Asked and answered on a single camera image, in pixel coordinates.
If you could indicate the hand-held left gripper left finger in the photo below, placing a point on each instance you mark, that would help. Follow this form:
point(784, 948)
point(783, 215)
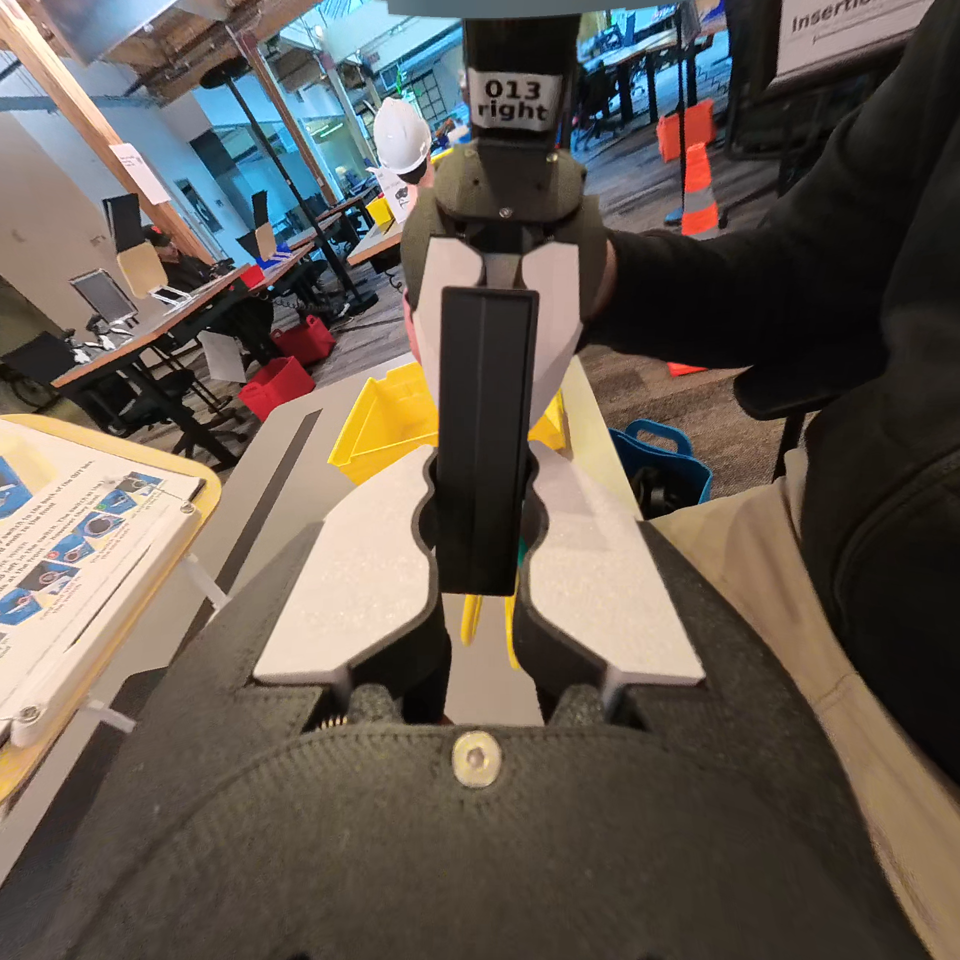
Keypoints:
point(352, 585)

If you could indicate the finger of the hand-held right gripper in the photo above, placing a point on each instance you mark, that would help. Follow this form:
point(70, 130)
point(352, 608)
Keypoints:
point(559, 300)
point(450, 270)

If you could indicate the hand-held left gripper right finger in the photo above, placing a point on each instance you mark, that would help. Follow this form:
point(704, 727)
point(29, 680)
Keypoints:
point(607, 592)

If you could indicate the yellow storage bin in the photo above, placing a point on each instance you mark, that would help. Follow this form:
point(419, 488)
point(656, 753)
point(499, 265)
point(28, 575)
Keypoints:
point(379, 214)
point(382, 435)

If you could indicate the black network switch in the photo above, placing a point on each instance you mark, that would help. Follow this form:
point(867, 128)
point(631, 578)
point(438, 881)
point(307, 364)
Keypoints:
point(487, 450)

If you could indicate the person's right forearm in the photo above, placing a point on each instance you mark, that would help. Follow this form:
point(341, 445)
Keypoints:
point(712, 300)

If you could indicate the person's right hand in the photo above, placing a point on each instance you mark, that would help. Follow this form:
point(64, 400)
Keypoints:
point(411, 326)

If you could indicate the white hard hat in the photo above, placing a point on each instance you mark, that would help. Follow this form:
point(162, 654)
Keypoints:
point(401, 135)

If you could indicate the person's beige trousers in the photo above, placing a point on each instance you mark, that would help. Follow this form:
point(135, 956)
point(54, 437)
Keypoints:
point(750, 570)

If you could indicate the blue tote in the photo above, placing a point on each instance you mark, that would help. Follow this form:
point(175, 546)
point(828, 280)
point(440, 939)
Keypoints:
point(690, 465)

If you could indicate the red bin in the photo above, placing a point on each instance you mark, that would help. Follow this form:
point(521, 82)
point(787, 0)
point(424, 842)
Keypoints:
point(277, 390)
point(304, 341)

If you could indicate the orange traffic cone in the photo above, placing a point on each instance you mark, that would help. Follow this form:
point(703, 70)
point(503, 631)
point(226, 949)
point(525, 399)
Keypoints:
point(697, 187)

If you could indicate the orange safety sign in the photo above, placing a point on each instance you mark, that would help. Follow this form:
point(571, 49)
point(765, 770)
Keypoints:
point(686, 135)

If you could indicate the black and tan panel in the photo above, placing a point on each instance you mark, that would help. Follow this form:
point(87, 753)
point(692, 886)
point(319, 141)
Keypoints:
point(264, 232)
point(139, 255)

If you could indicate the white clamp bar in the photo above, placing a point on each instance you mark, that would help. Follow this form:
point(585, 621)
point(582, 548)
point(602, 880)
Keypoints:
point(112, 622)

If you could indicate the black floor lamp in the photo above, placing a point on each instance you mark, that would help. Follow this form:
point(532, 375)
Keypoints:
point(225, 71)

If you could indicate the person's black jacket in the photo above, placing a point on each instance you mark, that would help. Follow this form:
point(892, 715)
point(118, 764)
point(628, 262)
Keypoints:
point(900, 525)

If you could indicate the wooden desk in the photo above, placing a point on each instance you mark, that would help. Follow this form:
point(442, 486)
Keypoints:
point(150, 326)

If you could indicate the white paper notice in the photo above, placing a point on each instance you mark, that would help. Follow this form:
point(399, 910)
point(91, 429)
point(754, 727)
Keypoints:
point(139, 172)

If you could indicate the grey monitor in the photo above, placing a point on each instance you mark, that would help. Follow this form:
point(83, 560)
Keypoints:
point(105, 296)

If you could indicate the white printed sign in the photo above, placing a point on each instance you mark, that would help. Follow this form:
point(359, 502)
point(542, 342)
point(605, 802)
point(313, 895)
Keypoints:
point(847, 37)

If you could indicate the instruction sheet on board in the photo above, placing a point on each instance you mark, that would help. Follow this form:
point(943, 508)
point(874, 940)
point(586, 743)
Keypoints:
point(19, 776)

